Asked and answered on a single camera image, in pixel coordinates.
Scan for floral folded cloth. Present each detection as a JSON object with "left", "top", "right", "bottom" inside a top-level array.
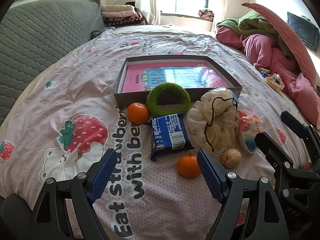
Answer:
[{"left": 198, "top": 9, "right": 215, "bottom": 20}]

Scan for orange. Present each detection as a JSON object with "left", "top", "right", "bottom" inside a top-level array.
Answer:
[
  {"left": 176, "top": 154, "right": 202, "bottom": 178},
  {"left": 127, "top": 102, "right": 150, "bottom": 124}
]

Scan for dark checkered folded blanket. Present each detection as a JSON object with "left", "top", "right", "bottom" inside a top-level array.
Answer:
[{"left": 102, "top": 15, "right": 147, "bottom": 28}]

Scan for grey quilted headboard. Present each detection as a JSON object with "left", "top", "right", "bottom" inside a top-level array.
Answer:
[{"left": 0, "top": 0, "right": 107, "bottom": 125}]

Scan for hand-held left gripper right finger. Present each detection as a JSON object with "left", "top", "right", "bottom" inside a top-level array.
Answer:
[{"left": 197, "top": 149, "right": 288, "bottom": 240}]

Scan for pink quilted cushion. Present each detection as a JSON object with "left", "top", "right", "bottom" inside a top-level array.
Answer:
[{"left": 241, "top": 2, "right": 318, "bottom": 90}]

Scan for pink quilt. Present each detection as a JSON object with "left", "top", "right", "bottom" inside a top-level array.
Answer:
[{"left": 215, "top": 26, "right": 320, "bottom": 130}]

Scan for crumpled white red wrapper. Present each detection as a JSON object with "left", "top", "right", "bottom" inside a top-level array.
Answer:
[{"left": 271, "top": 73, "right": 285, "bottom": 90}]

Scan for green fuzzy ring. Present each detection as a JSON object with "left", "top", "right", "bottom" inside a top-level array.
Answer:
[{"left": 146, "top": 84, "right": 191, "bottom": 117}]

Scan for pink-lined cardboard box lid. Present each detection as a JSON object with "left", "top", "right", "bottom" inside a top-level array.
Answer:
[{"left": 114, "top": 54, "right": 243, "bottom": 107}]

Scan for snack packets beside quilts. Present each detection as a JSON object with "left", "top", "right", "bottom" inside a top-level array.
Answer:
[{"left": 264, "top": 77, "right": 280, "bottom": 90}]

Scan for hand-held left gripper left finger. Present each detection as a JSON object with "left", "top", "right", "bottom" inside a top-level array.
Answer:
[{"left": 27, "top": 149, "right": 118, "bottom": 240}]

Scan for dark patterned cloth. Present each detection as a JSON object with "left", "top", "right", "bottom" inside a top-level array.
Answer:
[{"left": 90, "top": 27, "right": 115, "bottom": 40}]

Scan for blue snack packet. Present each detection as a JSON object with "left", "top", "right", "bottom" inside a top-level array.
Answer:
[{"left": 145, "top": 112, "right": 195, "bottom": 162}]

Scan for pink folded blanket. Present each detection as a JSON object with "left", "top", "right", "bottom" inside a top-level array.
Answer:
[{"left": 101, "top": 11, "right": 137, "bottom": 19}]

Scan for cream curtain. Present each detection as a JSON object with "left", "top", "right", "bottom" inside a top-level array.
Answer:
[
  {"left": 136, "top": 0, "right": 163, "bottom": 25},
  {"left": 221, "top": 0, "right": 250, "bottom": 25}
]

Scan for green blanket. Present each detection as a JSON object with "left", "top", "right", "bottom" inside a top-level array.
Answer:
[{"left": 216, "top": 10, "right": 295, "bottom": 58}]

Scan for walnut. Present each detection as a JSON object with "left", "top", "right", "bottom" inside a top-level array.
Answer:
[{"left": 222, "top": 149, "right": 242, "bottom": 168}]

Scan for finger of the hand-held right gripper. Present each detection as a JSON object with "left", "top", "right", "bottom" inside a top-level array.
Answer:
[
  {"left": 254, "top": 132, "right": 300, "bottom": 178},
  {"left": 280, "top": 110, "right": 320, "bottom": 171}
]

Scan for black cloth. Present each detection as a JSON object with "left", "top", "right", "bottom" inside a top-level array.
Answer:
[{"left": 125, "top": 1, "right": 141, "bottom": 12}]

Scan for black wall screen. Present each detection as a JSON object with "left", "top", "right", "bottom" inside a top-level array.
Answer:
[{"left": 286, "top": 12, "right": 320, "bottom": 52}]

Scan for beige folded blanket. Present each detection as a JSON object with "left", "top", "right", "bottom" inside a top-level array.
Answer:
[{"left": 101, "top": 4, "right": 135, "bottom": 13}]

